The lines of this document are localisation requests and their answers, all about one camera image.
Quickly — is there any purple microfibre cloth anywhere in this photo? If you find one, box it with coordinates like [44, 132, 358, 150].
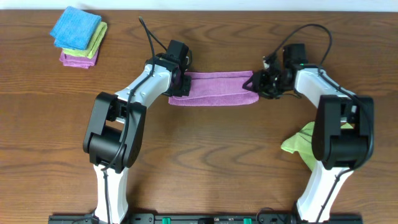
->
[169, 70, 259, 106]

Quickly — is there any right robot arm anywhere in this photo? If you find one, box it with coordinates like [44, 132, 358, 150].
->
[243, 44, 374, 223]

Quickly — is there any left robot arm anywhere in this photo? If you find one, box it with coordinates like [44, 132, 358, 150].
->
[83, 40, 192, 223]

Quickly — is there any crumpled green cloth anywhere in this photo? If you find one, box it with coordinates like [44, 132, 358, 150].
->
[280, 121, 354, 172]

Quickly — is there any folded green cloth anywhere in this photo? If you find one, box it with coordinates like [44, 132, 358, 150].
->
[62, 22, 108, 59]

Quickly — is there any folded purple cloth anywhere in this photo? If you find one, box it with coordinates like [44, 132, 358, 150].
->
[59, 51, 98, 69]

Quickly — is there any folded blue cloth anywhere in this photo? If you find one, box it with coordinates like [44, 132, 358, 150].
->
[50, 6, 102, 50]

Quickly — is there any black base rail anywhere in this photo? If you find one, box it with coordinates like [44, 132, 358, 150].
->
[48, 212, 363, 224]

